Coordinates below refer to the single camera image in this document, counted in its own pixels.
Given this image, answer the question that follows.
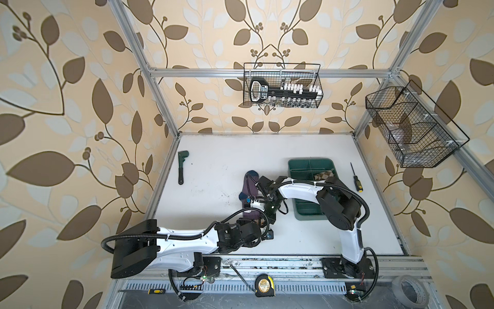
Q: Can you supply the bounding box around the purple sock yellow cuff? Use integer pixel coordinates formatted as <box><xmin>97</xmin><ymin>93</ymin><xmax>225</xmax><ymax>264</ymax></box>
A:
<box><xmin>239</xmin><ymin>170</ymin><xmax>265</xmax><ymax>209</ymax></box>

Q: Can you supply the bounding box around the green plastic organizer tray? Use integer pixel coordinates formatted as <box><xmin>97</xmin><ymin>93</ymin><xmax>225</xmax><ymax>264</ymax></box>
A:
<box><xmin>287</xmin><ymin>157</ymin><xmax>340</xmax><ymax>221</ymax></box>

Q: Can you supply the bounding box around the beige argyle sock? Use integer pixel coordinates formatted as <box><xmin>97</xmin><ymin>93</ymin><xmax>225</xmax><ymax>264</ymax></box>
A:
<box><xmin>314</xmin><ymin>170</ymin><xmax>334</xmax><ymax>182</ymax></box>

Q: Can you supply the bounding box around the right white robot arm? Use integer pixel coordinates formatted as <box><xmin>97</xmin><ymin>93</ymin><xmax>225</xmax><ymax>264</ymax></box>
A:
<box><xmin>254</xmin><ymin>176</ymin><xmax>378</xmax><ymax>280</ymax></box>

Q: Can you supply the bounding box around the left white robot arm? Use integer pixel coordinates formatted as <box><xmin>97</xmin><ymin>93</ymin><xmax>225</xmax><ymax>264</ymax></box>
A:
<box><xmin>101</xmin><ymin>207</ymin><xmax>271</xmax><ymax>279</ymax></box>

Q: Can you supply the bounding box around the clear tape roll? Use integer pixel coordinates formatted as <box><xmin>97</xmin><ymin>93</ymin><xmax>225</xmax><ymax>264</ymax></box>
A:
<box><xmin>391</xmin><ymin>275</ymin><xmax>430</xmax><ymax>308</ymax></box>

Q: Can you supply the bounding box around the yellow black tape measure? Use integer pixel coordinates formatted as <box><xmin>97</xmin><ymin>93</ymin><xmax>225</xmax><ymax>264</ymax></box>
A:
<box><xmin>254</xmin><ymin>274</ymin><xmax>275</xmax><ymax>297</ymax></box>

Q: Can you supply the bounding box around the yellow black screwdriver on table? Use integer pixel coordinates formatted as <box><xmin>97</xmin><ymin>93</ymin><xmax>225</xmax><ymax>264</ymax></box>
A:
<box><xmin>351</xmin><ymin>164</ymin><xmax>364</xmax><ymax>193</ymax></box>

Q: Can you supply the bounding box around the small yellow black screwdriver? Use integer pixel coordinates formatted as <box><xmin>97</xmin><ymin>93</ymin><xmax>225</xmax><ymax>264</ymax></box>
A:
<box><xmin>148</xmin><ymin>289</ymin><xmax>166</xmax><ymax>295</ymax></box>

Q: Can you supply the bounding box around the black socket set holder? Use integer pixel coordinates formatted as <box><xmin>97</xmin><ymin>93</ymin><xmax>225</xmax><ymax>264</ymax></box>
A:
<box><xmin>248</xmin><ymin>77</ymin><xmax>323</xmax><ymax>103</ymax></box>

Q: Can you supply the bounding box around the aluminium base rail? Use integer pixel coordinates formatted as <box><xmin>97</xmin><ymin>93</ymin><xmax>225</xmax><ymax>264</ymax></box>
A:
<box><xmin>117</xmin><ymin>254</ymin><xmax>432</xmax><ymax>295</ymax></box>

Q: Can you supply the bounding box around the green pipe wrench black handle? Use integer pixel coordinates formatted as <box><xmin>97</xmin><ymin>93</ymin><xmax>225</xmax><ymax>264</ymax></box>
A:
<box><xmin>178</xmin><ymin>151</ymin><xmax>189</xmax><ymax>185</ymax></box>

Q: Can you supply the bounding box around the back wire basket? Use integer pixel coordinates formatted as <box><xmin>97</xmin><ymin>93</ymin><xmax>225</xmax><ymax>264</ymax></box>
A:
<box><xmin>243</xmin><ymin>62</ymin><xmax>324</xmax><ymax>109</ymax></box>

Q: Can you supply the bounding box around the wire basket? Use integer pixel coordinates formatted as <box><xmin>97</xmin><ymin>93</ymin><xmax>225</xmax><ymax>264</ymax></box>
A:
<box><xmin>243</xmin><ymin>62</ymin><xmax>324</xmax><ymax>109</ymax></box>
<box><xmin>365</xmin><ymin>80</ymin><xmax>470</xmax><ymax>168</ymax></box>

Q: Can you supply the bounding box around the right wire basket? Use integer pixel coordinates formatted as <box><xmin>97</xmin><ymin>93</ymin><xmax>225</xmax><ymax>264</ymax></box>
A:
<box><xmin>365</xmin><ymin>80</ymin><xmax>470</xmax><ymax>168</ymax></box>

